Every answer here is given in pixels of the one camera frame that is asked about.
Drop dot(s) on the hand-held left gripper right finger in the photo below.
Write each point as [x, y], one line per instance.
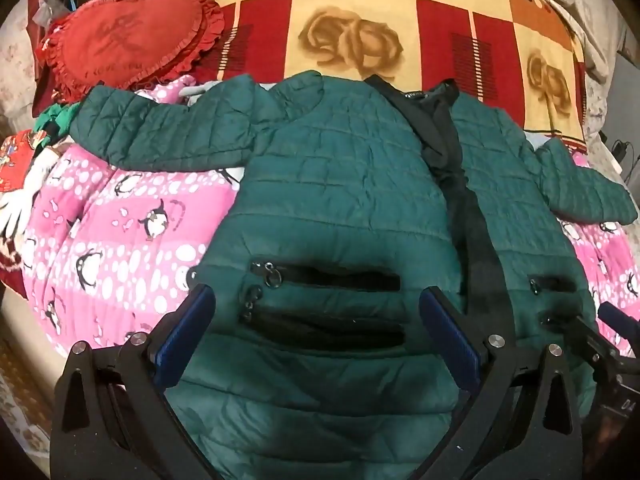
[452, 342]

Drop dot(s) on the red yellow rose blanket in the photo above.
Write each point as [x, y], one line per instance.
[350, 10]

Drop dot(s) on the black charger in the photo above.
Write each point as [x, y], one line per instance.
[621, 149]

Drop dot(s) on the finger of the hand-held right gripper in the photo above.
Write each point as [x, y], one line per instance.
[612, 316]
[582, 332]

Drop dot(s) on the white glove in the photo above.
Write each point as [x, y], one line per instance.
[20, 200]

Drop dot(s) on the red printed cloth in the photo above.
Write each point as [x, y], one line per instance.
[15, 160]

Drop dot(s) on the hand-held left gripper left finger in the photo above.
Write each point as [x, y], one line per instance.
[186, 332]

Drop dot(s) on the red heart pillow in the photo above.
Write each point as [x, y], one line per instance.
[120, 40]

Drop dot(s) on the pink penguin blanket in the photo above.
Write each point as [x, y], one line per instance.
[120, 220]

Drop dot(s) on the green quilted jacket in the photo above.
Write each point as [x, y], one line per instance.
[340, 175]

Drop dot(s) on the green ruffled cloth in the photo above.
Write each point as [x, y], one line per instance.
[59, 119]

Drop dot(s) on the grey cloth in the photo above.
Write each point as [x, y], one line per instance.
[197, 91]

